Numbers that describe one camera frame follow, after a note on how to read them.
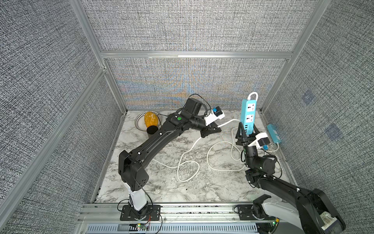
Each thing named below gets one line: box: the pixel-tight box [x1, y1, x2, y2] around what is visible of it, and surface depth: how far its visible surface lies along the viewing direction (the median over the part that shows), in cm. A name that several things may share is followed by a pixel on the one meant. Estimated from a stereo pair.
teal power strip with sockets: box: [240, 98, 257, 136], surface depth 63 cm
